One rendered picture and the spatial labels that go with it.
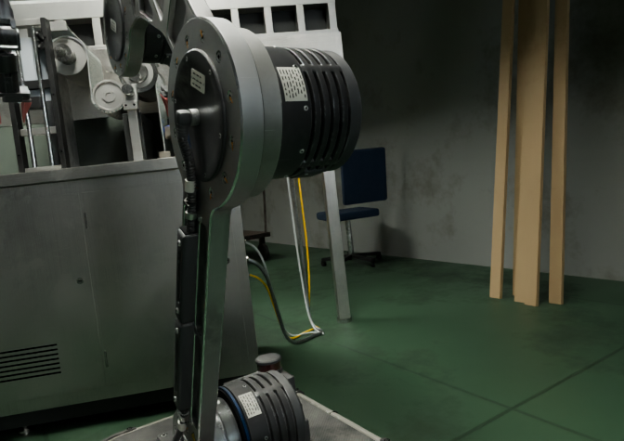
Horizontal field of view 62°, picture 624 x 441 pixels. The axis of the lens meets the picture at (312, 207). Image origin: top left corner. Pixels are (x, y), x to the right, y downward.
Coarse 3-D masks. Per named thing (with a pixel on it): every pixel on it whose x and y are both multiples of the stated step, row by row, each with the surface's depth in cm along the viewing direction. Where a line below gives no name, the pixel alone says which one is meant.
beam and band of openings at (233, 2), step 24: (96, 0) 227; (216, 0) 236; (240, 0) 237; (264, 0) 239; (288, 0) 241; (312, 0) 243; (72, 24) 233; (96, 24) 228; (240, 24) 245; (264, 24) 245; (288, 24) 249; (312, 24) 250; (336, 24) 245; (96, 48) 228
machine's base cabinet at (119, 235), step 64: (0, 192) 170; (64, 192) 173; (128, 192) 176; (0, 256) 171; (64, 256) 174; (128, 256) 177; (0, 320) 172; (64, 320) 175; (128, 320) 178; (0, 384) 173; (64, 384) 176; (128, 384) 180
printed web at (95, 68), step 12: (60, 36) 195; (84, 48) 197; (96, 60) 210; (96, 72) 208; (60, 84) 208; (60, 96) 206; (120, 108) 200; (72, 120) 219; (72, 132) 216; (72, 144) 214; (72, 156) 212
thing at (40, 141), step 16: (0, 128) 223; (80, 128) 229; (96, 128) 230; (112, 128) 231; (160, 128) 234; (0, 144) 224; (80, 144) 229; (96, 144) 230; (112, 144) 231; (160, 144) 234; (0, 160) 224; (16, 160) 225; (48, 160) 227; (80, 160) 229; (96, 160) 230; (112, 160) 232
